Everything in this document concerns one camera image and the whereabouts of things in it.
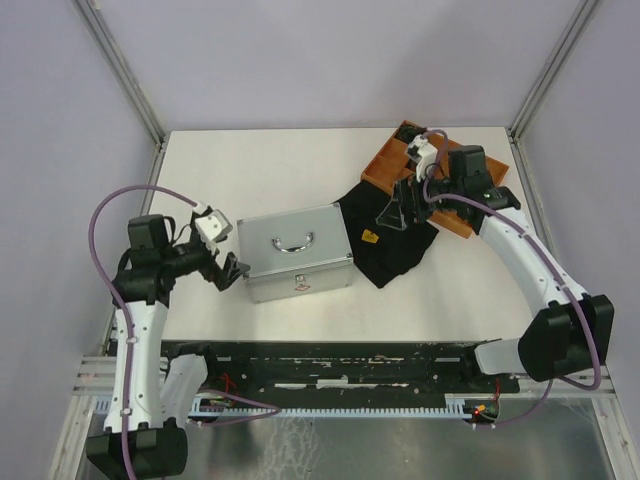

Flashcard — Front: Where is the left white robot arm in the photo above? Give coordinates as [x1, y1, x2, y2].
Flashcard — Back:
[86, 208, 249, 479]

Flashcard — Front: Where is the brown wooden compartment tray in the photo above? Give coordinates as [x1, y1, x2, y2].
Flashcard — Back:
[360, 120, 510, 239]

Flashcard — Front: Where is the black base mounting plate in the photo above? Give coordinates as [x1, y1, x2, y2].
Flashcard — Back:
[161, 340, 520, 410]

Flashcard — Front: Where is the black folded cloth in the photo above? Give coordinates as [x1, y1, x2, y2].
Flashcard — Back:
[338, 181, 439, 289]

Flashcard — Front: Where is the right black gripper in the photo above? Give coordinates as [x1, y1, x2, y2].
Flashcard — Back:
[375, 165, 461, 231]

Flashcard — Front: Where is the purple cable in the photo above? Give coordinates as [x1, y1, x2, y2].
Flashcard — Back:
[414, 128, 604, 429]
[88, 185, 281, 480]

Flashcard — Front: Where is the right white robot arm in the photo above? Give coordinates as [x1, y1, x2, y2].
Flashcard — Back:
[376, 136, 614, 391]

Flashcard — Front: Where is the dark rolled item top compartment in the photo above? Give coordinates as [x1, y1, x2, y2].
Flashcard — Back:
[395, 123, 426, 144]

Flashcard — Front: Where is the light blue cable duct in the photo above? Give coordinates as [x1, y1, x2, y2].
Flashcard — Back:
[92, 392, 499, 419]

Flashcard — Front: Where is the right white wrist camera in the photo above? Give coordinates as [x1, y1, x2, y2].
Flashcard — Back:
[405, 135, 438, 182]

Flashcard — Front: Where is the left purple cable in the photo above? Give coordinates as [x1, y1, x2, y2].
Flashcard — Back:
[88, 185, 281, 480]

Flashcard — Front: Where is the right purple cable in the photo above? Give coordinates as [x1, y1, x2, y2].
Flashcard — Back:
[414, 128, 604, 429]

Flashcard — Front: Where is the grey metal first aid box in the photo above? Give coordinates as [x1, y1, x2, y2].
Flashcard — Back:
[238, 203, 355, 304]

